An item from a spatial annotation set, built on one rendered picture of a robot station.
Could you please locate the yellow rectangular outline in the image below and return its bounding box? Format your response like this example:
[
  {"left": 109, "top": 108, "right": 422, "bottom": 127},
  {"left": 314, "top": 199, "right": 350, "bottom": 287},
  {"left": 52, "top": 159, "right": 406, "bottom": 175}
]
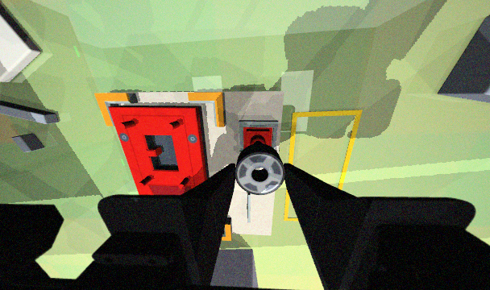
[{"left": 284, "top": 110, "right": 363, "bottom": 221}]

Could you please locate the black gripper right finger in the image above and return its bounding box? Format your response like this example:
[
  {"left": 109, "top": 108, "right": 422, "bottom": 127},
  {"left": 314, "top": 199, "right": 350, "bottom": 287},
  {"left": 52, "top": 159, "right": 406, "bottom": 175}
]
[{"left": 284, "top": 163, "right": 476, "bottom": 290}]

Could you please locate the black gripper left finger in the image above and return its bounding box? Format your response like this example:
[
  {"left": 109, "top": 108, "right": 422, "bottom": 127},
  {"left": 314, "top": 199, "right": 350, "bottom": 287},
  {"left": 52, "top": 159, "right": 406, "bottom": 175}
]
[{"left": 98, "top": 164, "right": 235, "bottom": 285}]

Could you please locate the black wheel with grey hub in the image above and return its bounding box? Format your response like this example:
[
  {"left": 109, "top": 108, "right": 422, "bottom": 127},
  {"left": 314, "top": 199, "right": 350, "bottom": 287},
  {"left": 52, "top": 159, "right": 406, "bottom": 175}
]
[{"left": 235, "top": 143, "right": 285, "bottom": 195}]

